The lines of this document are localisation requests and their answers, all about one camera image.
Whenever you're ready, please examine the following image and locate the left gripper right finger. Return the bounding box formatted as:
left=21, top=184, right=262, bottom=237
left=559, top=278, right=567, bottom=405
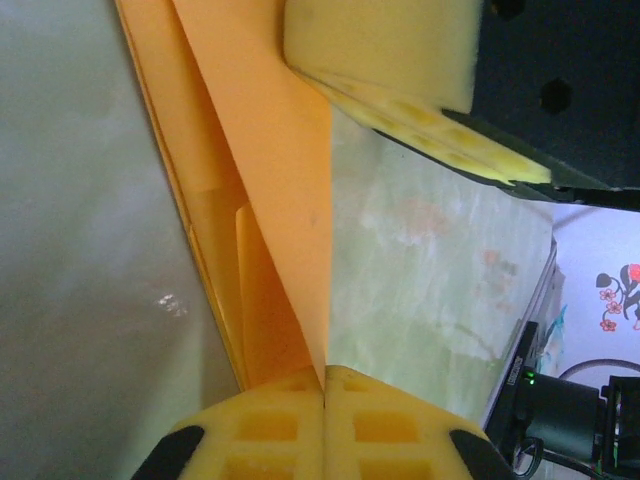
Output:
left=324, top=364, right=516, bottom=480

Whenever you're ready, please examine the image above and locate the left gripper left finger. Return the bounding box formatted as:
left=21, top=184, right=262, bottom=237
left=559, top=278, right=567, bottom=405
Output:
left=130, top=364, right=326, bottom=480

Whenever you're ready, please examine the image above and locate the orange paper sheet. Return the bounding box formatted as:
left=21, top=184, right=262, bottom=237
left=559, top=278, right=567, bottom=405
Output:
left=113, top=0, right=335, bottom=391

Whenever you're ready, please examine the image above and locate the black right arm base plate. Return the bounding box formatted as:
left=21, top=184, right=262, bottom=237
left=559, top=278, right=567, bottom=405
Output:
left=487, top=322, right=540, bottom=446

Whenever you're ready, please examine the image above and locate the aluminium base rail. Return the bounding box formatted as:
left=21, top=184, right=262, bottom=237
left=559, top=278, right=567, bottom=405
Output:
left=482, top=227, right=566, bottom=436

